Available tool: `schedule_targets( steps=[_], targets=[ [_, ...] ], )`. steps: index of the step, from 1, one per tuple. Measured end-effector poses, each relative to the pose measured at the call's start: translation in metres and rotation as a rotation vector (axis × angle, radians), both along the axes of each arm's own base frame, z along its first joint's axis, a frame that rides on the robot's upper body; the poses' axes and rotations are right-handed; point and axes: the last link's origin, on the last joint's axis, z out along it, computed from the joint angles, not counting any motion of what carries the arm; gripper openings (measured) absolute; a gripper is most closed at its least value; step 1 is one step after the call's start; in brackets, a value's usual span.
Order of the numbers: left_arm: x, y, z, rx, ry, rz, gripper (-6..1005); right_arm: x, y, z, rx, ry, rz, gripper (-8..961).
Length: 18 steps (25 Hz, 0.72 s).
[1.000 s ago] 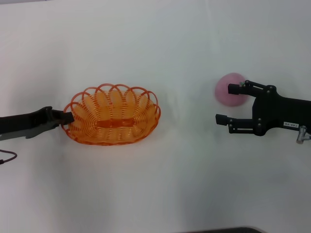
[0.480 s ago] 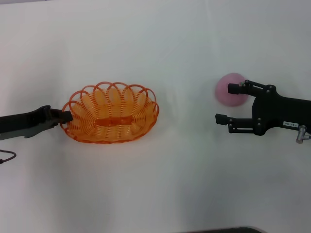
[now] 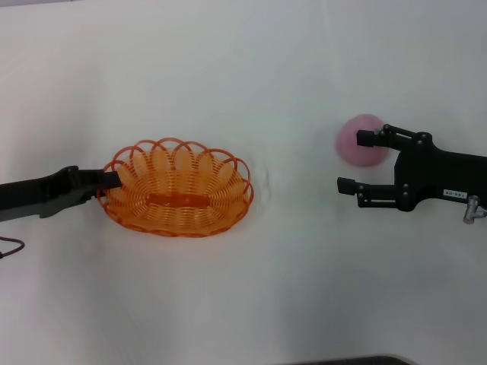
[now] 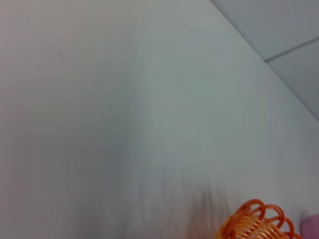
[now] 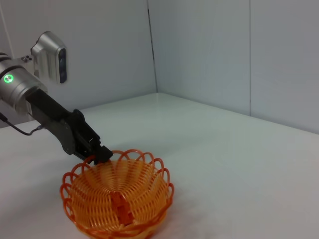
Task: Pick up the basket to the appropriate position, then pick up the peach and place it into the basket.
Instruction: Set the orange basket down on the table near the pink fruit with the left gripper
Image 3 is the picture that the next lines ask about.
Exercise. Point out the dark robot torso edge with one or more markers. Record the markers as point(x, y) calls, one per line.
point(361, 361)

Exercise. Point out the pink toy peach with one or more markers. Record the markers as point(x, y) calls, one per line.
point(350, 150)

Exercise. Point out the orange woven plastic basket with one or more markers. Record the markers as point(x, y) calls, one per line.
point(179, 197)

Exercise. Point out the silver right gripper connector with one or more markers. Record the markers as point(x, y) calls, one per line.
point(472, 209)

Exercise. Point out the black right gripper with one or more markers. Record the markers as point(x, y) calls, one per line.
point(433, 175)

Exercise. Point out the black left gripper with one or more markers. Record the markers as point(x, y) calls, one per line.
point(42, 194)

